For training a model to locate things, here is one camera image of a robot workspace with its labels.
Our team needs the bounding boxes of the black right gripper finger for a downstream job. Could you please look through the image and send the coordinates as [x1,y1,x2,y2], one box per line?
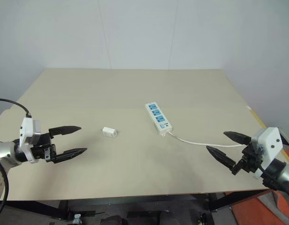
[223,131,252,146]
[206,145,237,170]

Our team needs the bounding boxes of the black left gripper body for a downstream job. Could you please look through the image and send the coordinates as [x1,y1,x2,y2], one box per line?
[29,132,57,164]

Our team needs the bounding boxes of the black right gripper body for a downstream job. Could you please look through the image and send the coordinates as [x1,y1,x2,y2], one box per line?
[231,140,265,176]

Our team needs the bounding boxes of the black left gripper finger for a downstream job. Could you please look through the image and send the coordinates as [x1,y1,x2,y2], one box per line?
[48,126,82,137]
[51,147,89,164]

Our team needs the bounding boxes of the white plug adapter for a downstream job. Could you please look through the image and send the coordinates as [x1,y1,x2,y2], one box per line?
[101,126,119,139]

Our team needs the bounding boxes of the white power strip blue sockets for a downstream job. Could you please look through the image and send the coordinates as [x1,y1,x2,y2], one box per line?
[144,102,174,137]

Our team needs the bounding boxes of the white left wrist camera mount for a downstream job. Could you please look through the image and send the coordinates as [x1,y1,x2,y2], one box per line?
[19,116,42,164]

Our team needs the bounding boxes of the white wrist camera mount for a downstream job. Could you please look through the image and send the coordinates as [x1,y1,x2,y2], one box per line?
[19,116,42,164]
[251,127,284,180]

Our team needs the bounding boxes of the white power strip cord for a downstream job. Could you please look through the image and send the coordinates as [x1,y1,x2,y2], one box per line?
[167,130,247,149]

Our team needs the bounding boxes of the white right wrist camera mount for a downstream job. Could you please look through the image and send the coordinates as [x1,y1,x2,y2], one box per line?
[251,127,284,180]

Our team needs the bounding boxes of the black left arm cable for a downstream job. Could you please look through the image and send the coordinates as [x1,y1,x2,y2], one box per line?
[0,98,32,119]

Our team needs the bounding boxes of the black table frame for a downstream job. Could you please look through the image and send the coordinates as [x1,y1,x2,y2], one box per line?
[0,189,273,225]

